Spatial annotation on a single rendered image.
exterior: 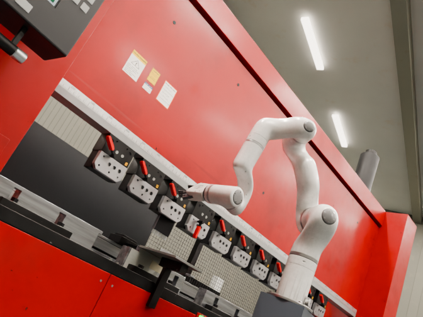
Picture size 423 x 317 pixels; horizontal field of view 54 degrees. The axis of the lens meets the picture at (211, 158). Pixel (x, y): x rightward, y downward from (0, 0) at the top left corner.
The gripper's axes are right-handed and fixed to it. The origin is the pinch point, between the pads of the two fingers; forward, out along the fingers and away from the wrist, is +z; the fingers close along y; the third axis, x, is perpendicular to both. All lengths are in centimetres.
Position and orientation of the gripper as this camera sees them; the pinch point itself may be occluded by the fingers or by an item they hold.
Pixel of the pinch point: (186, 190)
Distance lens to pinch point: 190.7
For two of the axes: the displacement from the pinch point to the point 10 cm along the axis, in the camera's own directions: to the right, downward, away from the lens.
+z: -7.0, -0.2, 7.1
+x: 2.2, 9.4, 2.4
